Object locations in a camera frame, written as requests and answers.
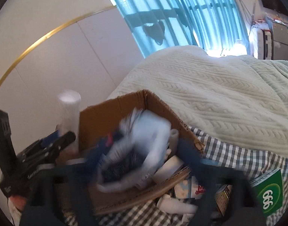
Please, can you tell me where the tan medicine box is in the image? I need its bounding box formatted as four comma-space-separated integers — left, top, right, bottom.
214, 185, 234, 215

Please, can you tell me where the grey cabinet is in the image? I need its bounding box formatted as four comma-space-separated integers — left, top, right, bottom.
271, 20, 288, 60

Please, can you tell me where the checkered bed sheet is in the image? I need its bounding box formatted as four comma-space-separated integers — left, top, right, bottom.
64, 126, 288, 226

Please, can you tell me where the red and white sachet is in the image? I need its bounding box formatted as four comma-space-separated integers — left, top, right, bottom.
191, 176, 207, 199

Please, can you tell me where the white and blue tissue pack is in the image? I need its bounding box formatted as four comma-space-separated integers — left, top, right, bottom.
174, 179, 194, 199

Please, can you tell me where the light green knitted blanket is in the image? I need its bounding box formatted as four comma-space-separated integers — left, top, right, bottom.
107, 45, 288, 158

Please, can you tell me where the wide blue curtain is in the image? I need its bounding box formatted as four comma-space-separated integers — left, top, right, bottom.
98, 0, 250, 58

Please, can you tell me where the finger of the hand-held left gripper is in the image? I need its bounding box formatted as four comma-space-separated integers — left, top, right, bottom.
38, 131, 62, 149
53, 131, 77, 150

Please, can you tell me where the brown cardboard box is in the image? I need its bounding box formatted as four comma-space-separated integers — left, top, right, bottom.
56, 89, 205, 215

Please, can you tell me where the white suitcase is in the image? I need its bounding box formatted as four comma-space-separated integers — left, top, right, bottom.
257, 27, 274, 59

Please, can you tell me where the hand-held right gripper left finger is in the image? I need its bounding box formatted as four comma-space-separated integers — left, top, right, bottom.
19, 132, 114, 226

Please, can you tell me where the white tube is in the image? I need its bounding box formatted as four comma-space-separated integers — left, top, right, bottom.
170, 129, 180, 156

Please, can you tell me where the silver packet with dark label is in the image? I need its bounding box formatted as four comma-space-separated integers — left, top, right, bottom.
97, 108, 171, 192

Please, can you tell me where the white cylinder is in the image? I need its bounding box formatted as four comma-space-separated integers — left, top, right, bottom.
57, 89, 82, 153

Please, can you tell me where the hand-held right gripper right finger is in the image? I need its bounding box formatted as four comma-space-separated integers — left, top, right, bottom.
177, 138, 268, 226

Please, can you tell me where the green and white medicine box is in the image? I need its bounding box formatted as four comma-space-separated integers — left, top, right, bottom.
248, 168, 284, 218

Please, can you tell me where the white plastic bottle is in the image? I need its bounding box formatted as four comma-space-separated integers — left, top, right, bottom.
157, 194, 198, 214

